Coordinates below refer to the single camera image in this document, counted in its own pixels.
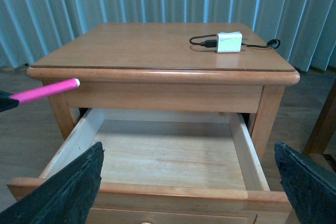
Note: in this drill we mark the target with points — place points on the grey pleated curtain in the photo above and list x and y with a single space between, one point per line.
31 29

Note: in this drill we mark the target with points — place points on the white charger block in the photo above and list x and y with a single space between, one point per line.
229 42

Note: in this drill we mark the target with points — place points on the pink marker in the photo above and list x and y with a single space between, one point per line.
45 91

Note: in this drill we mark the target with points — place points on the wooden nightstand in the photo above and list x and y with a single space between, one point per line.
168 66

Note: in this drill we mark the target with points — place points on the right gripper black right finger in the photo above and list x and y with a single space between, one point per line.
309 187

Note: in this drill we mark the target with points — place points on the wooden furniture at right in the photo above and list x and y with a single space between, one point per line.
322 133

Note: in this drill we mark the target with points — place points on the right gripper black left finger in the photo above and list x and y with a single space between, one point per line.
65 197

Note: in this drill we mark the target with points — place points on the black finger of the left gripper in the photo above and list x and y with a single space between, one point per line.
6 102

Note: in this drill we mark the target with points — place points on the wooden top drawer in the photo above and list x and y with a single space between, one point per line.
170 167

